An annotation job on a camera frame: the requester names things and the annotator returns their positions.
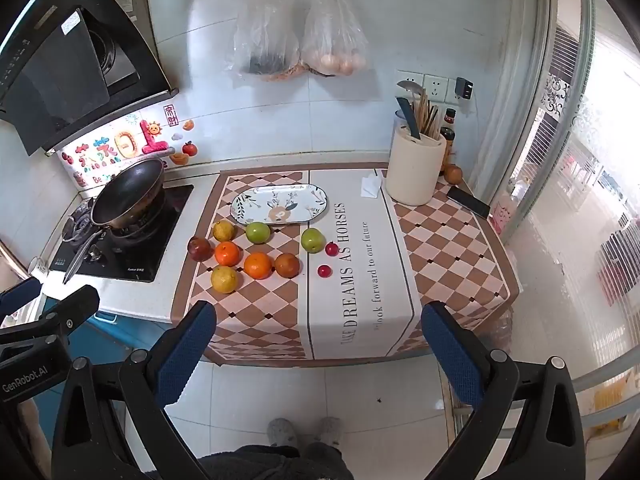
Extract white tissue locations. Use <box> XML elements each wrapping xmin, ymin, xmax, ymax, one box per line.
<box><xmin>360</xmin><ymin>172</ymin><xmax>384</xmax><ymax>200</ymax></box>

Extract orange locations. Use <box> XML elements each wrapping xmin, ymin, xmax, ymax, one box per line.
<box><xmin>214</xmin><ymin>241</ymin><xmax>240</xmax><ymax>266</ymax></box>
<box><xmin>244</xmin><ymin>252</ymin><xmax>274</xmax><ymax>280</ymax></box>

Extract plastic bag with dark contents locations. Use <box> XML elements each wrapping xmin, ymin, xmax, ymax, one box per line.
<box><xmin>227</xmin><ymin>0</ymin><xmax>304</xmax><ymax>81</ymax></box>

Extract dark handled knife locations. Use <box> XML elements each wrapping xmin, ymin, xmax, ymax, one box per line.
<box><xmin>395</xmin><ymin>97</ymin><xmax>424</xmax><ymax>140</ymax></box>

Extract black wok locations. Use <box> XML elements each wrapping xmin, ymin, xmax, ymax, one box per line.
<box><xmin>62</xmin><ymin>158</ymin><xmax>167</xmax><ymax>285</ymax></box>

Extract bundle of chopsticks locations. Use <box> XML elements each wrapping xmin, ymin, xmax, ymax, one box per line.
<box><xmin>417</xmin><ymin>87</ymin><xmax>444</xmax><ymax>139</ymax></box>

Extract person's dark trousers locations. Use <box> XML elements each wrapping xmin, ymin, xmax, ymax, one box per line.
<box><xmin>199</xmin><ymin>441</ymin><xmax>352</xmax><ymax>480</ymax></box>

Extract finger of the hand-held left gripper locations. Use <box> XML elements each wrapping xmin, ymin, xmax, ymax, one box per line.
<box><xmin>0</xmin><ymin>285</ymin><xmax>101</xmax><ymax>347</ymax></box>
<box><xmin>0</xmin><ymin>276</ymin><xmax>44</xmax><ymax>319</ymax></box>

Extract colourful wall stickers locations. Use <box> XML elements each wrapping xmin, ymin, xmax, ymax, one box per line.
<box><xmin>60</xmin><ymin>105</ymin><xmax>199</xmax><ymax>189</ymax></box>

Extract black gas stove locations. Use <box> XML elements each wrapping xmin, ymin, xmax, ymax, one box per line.
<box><xmin>48</xmin><ymin>184</ymin><xmax>195</xmax><ymax>284</ymax></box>

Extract pink bottle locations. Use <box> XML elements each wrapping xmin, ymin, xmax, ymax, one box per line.
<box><xmin>487</xmin><ymin>192</ymin><xmax>519</xmax><ymax>237</ymax></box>

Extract metal ladle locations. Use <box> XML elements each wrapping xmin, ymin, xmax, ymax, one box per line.
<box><xmin>397</xmin><ymin>80</ymin><xmax>426</xmax><ymax>102</ymax></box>

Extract brown flue cover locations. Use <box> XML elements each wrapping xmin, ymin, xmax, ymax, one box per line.
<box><xmin>94</xmin><ymin>0</ymin><xmax>162</xmax><ymax>88</ymax></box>

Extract glass sliding door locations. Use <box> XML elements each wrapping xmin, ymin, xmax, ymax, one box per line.
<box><xmin>477</xmin><ymin>0</ymin><xmax>640</xmax><ymax>413</ymax></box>

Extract black smartphone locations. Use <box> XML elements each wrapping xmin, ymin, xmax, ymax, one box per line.
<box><xmin>446</xmin><ymin>185</ymin><xmax>492</xmax><ymax>219</ymax></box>

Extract brownish orange fruit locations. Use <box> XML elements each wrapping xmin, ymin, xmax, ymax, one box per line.
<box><xmin>274</xmin><ymin>252</ymin><xmax>301</xmax><ymax>279</ymax></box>

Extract blue cabinet front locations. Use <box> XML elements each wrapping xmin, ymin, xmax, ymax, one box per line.
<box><xmin>42</xmin><ymin>295</ymin><xmax>173</xmax><ymax>361</ymax></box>

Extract black range hood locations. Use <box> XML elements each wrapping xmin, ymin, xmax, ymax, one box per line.
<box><xmin>0</xmin><ymin>0</ymin><xmax>179</xmax><ymax>156</ymax></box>

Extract dark sauce bottle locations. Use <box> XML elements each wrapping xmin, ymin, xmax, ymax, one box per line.
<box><xmin>439</xmin><ymin>127</ymin><xmax>456</xmax><ymax>172</ymax></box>

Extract cream utensil holder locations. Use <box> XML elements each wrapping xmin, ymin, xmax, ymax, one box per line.
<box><xmin>385</xmin><ymin>122</ymin><xmax>448</xmax><ymax>207</ymax></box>

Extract checkered table mat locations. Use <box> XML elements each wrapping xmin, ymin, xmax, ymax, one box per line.
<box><xmin>171</xmin><ymin>162</ymin><xmax>521</xmax><ymax>367</ymax></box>

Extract floral oval plate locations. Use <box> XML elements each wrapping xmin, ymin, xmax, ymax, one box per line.
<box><xmin>230</xmin><ymin>184</ymin><xmax>328</xmax><ymax>226</ymax></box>

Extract grey slipper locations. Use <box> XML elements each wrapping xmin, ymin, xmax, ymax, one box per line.
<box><xmin>317</xmin><ymin>415</ymin><xmax>344</xmax><ymax>446</ymax></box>
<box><xmin>267</xmin><ymin>417</ymin><xmax>297</xmax><ymax>447</ymax></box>

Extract dark red apple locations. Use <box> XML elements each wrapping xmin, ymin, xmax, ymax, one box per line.
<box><xmin>187</xmin><ymin>236</ymin><xmax>213</xmax><ymax>262</ymax></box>

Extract green apple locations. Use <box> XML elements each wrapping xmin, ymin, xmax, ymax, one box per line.
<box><xmin>300</xmin><ymin>228</ymin><xmax>326</xmax><ymax>254</ymax></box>
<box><xmin>245</xmin><ymin>221</ymin><xmax>271</xmax><ymax>245</ymax></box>

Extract plastic bag with eggs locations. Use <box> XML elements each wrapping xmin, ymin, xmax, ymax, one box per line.
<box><xmin>300</xmin><ymin>0</ymin><xmax>369</xmax><ymax>77</ymax></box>

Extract white wall socket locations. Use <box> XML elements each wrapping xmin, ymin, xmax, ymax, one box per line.
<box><xmin>397</xmin><ymin>70</ymin><xmax>426</xmax><ymax>99</ymax></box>
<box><xmin>423</xmin><ymin>74</ymin><xmax>451</xmax><ymax>104</ymax></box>

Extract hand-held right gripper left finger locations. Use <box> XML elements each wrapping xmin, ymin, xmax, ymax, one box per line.
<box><xmin>51</xmin><ymin>300</ymin><xmax>218</xmax><ymax>480</ymax></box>

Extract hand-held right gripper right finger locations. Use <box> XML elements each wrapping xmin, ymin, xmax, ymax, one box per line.
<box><xmin>421</xmin><ymin>301</ymin><xmax>586</xmax><ymax>480</ymax></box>

